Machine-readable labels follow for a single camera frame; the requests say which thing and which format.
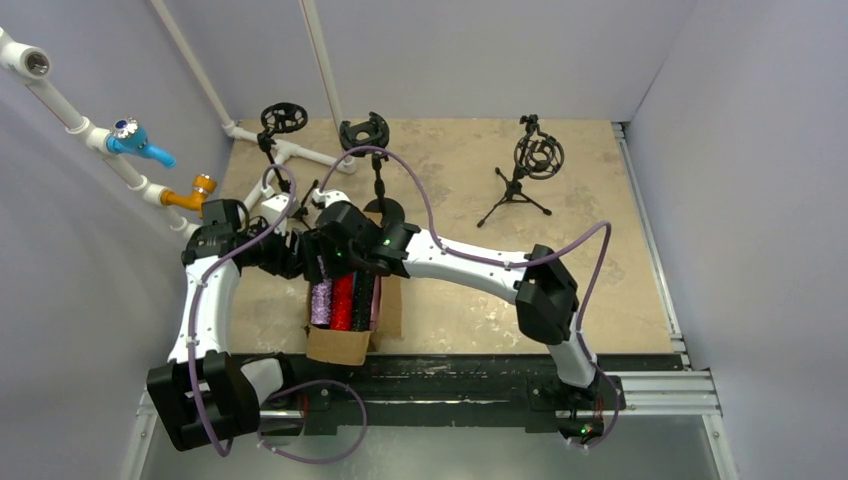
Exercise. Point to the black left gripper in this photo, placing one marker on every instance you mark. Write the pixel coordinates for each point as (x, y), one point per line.
(273, 255)

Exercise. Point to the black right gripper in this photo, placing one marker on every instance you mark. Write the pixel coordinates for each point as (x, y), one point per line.
(361, 258)

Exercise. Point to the black glitter microphone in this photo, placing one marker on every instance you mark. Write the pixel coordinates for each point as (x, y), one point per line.
(362, 301)

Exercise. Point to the red glitter microphone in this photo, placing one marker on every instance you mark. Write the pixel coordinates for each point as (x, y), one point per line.
(342, 296)

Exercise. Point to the purple glitter microphone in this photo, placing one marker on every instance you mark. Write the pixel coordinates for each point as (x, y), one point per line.
(321, 299)

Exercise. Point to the round base shock mount stand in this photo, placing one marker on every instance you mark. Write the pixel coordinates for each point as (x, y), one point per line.
(373, 132)

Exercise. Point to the brown cardboard box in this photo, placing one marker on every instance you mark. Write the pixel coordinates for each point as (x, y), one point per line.
(348, 347)

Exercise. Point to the tripod shock mount stand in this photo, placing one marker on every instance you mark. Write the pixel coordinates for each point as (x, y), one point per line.
(278, 119)
(537, 155)

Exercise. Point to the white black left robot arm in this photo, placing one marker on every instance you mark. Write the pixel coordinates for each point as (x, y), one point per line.
(203, 394)

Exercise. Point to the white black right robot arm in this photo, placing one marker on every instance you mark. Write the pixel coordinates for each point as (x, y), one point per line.
(544, 293)

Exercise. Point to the pink glitter microphone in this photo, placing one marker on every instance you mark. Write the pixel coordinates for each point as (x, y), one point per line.
(375, 304)

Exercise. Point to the orange water tap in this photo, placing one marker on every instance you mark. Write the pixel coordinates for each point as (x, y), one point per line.
(202, 187)

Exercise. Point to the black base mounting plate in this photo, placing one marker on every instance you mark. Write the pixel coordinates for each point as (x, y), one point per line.
(453, 390)

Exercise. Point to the blue water tap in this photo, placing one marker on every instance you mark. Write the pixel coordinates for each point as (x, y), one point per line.
(128, 136)

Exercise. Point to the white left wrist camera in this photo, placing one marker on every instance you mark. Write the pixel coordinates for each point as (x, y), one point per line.
(273, 207)

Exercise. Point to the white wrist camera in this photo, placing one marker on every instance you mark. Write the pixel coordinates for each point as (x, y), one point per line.
(273, 207)
(322, 199)

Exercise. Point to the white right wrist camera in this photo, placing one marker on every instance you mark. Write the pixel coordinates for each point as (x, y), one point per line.
(322, 199)

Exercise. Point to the white PVC pipe frame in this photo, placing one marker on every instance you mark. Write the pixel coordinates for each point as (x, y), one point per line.
(31, 66)

